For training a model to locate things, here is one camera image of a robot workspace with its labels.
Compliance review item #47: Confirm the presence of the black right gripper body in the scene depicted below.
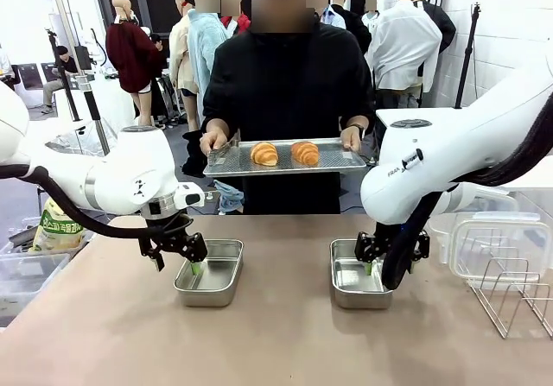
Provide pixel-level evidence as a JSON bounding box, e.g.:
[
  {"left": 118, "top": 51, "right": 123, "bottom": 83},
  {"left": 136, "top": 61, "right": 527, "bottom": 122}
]
[{"left": 373, "top": 223, "right": 405, "bottom": 256}]

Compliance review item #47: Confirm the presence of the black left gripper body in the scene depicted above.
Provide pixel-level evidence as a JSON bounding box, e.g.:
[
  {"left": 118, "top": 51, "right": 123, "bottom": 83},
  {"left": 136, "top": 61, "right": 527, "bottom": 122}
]
[{"left": 140, "top": 212, "right": 194, "bottom": 254}]

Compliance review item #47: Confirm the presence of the clear plastic snap lid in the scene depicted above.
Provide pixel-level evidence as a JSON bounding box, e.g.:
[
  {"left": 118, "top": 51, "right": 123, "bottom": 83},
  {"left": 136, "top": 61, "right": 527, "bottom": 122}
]
[
  {"left": 428, "top": 211, "right": 541, "bottom": 267},
  {"left": 448, "top": 219, "right": 553, "bottom": 282}
]

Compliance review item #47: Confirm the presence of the golden croissant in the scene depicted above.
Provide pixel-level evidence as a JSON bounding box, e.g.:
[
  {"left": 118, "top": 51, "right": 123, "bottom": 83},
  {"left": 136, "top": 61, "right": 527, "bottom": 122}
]
[
  {"left": 249, "top": 141, "right": 280, "bottom": 167},
  {"left": 290, "top": 140, "right": 321, "bottom": 166}
]

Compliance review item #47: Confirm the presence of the perforated metal baking tray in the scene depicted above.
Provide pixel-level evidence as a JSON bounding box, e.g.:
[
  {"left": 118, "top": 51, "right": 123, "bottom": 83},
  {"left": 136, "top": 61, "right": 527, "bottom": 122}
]
[{"left": 202, "top": 137, "right": 368, "bottom": 179}]

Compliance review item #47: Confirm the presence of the person's right forearm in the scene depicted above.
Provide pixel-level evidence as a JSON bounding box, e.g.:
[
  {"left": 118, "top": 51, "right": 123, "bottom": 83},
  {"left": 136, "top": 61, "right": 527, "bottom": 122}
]
[{"left": 204, "top": 117, "right": 229, "bottom": 135}]

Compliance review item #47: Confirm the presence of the person's left hand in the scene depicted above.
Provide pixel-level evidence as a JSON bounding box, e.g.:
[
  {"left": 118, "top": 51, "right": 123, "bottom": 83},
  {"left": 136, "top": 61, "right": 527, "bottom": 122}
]
[{"left": 340, "top": 125, "right": 364, "bottom": 152}]

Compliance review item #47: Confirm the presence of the person's right hand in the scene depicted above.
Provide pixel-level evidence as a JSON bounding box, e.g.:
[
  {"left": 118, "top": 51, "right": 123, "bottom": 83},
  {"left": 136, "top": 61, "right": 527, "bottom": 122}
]
[{"left": 199, "top": 130, "right": 231, "bottom": 159}]

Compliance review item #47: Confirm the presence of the rectangular steel container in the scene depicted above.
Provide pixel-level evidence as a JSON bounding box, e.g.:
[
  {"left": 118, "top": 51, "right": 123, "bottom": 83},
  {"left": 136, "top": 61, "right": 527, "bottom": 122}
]
[
  {"left": 330, "top": 238, "right": 394, "bottom": 310},
  {"left": 173, "top": 238, "right": 245, "bottom": 308}
]

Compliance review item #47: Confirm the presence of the blue cloth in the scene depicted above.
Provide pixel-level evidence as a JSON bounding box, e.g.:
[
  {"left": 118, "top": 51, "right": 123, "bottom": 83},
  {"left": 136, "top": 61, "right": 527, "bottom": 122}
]
[{"left": 213, "top": 178, "right": 245, "bottom": 215}]

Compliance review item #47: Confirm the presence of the black clothes pile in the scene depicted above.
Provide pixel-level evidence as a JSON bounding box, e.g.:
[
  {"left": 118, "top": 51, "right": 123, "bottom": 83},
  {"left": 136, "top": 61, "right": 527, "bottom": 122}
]
[{"left": 181, "top": 129, "right": 209, "bottom": 179}]

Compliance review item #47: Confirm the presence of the yellow green printed bag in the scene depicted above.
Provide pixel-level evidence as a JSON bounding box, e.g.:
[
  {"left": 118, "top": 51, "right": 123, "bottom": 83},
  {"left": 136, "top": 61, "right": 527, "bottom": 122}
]
[{"left": 30, "top": 199, "right": 90, "bottom": 252}]

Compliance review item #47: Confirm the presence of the clear plastic bin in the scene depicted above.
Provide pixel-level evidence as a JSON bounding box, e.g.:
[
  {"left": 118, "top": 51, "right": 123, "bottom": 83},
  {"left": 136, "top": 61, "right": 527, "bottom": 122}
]
[{"left": 0, "top": 229, "right": 73, "bottom": 329}]

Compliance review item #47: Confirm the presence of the beige shirt mannequin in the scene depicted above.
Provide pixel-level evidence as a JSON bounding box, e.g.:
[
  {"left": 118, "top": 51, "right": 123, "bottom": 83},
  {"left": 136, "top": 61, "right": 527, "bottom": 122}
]
[{"left": 168, "top": 0, "right": 202, "bottom": 132}]

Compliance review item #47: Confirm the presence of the burgundy sweater mannequin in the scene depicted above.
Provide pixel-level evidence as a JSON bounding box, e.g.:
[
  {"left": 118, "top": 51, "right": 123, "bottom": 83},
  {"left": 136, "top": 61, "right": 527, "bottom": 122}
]
[{"left": 105, "top": 0, "right": 162, "bottom": 128}]

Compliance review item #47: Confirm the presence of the black tripod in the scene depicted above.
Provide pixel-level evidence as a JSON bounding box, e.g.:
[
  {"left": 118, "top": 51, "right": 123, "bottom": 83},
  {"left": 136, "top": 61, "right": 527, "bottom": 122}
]
[
  {"left": 45, "top": 27, "right": 83, "bottom": 123},
  {"left": 453, "top": 1, "right": 483, "bottom": 111}
]

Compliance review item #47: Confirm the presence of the person in black shirt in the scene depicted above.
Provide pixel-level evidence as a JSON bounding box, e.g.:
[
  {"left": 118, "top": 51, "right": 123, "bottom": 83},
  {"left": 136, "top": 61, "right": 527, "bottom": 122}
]
[{"left": 201, "top": 0, "right": 376, "bottom": 217}]

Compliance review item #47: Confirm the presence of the light blue shirt mannequin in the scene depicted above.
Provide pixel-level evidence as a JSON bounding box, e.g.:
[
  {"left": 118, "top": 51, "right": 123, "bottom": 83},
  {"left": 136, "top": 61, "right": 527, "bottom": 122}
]
[{"left": 188, "top": 0, "right": 237, "bottom": 123}]

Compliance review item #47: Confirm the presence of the metal light stand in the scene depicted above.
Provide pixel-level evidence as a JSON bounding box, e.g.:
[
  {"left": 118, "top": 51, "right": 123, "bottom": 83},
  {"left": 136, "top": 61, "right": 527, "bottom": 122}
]
[{"left": 73, "top": 44, "right": 111, "bottom": 156}]

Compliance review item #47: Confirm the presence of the seated person in black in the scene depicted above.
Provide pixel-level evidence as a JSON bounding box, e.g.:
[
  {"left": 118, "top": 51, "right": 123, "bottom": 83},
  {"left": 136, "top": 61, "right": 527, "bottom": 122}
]
[{"left": 41, "top": 45, "right": 81, "bottom": 115}]

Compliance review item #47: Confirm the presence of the black chair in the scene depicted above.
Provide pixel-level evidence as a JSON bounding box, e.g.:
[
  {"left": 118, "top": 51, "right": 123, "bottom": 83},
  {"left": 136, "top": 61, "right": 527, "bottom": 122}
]
[{"left": 16, "top": 63, "right": 44, "bottom": 92}]

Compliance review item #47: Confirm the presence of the black jacket mannequin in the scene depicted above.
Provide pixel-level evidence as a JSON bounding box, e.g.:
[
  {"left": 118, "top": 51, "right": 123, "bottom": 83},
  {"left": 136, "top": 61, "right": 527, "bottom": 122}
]
[
  {"left": 414, "top": 0, "right": 458, "bottom": 54},
  {"left": 330, "top": 0, "right": 373, "bottom": 57}
]

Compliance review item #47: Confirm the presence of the red garment mannequin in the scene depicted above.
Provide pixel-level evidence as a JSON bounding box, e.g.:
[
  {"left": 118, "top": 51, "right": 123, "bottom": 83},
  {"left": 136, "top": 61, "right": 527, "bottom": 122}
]
[{"left": 219, "top": 0, "right": 252, "bottom": 37}]

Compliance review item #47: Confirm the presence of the blue white shirt mannequin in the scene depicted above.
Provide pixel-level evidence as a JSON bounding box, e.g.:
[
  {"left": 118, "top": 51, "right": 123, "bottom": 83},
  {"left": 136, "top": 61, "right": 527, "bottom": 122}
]
[{"left": 319, "top": 5, "right": 346, "bottom": 31}]

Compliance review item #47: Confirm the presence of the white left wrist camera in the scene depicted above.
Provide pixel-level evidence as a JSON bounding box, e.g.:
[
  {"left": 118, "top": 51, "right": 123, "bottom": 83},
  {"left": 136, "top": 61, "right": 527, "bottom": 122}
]
[{"left": 175, "top": 182, "right": 207, "bottom": 209}]

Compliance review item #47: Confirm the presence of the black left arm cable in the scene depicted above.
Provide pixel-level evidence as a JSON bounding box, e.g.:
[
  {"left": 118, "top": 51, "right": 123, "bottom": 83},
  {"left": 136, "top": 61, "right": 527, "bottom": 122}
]
[{"left": 0, "top": 164, "right": 194, "bottom": 241}]

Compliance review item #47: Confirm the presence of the metal wire rack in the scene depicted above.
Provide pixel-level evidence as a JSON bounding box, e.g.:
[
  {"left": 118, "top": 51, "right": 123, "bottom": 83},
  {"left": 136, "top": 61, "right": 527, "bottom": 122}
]
[{"left": 466, "top": 234, "right": 553, "bottom": 339}]

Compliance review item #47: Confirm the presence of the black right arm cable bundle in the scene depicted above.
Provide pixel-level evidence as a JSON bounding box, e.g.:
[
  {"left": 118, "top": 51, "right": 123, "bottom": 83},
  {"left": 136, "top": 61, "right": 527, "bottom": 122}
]
[{"left": 381, "top": 96, "right": 553, "bottom": 292}]

